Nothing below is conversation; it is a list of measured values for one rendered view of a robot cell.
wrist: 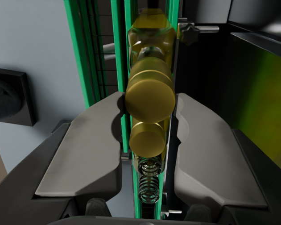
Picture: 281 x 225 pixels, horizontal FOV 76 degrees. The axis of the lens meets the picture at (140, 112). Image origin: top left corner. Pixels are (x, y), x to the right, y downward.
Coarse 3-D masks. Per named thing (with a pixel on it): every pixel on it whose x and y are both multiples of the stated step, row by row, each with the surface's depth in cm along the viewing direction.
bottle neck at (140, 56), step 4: (144, 48) 18; (148, 48) 18; (152, 48) 18; (156, 48) 18; (140, 52) 18; (144, 52) 17; (148, 52) 16; (152, 52) 16; (156, 52) 17; (160, 52) 18; (140, 56) 17; (144, 56) 16; (148, 56) 16; (152, 56) 16; (156, 56) 16; (160, 56) 16; (164, 56) 19; (164, 60) 16
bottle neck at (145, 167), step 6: (138, 156) 23; (156, 156) 22; (138, 162) 22; (144, 162) 21; (150, 162) 21; (156, 162) 21; (138, 168) 21; (144, 168) 22; (150, 168) 23; (156, 168) 22; (144, 174) 22; (150, 174) 22; (156, 174) 22
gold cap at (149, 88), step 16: (144, 64) 13; (160, 64) 13; (144, 80) 11; (160, 80) 11; (128, 96) 11; (144, 96) 11; (160, 96) 11; (128, 112) 12; (144, 112) 12; (160, 112) 12
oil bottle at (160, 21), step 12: (144, 24) 22; (156, 24) 22; (168, 24) 22; (132, 36) 19; (144, 36) 19; (156, 36) 19; (168, 36) 19; (132, 48) 19; (168, 48) 19; (132, 60) 20; (168, 60) 19
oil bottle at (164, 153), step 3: (165, 147) 29; (165, 150) 29; (162, 153) 28; (165, 153) 29; (135, 156) 29; (162, 156) 28; (165, 156) 29; (135, 159) 29; (162, 159) 28; (165, 159) 29; (135, 162) 29; (162, 162) 28; (135, 165) 29; (162, 165) 29; (135, 168) 30; (162, 168) 29; (162, 171) 30; (159, 174) 30
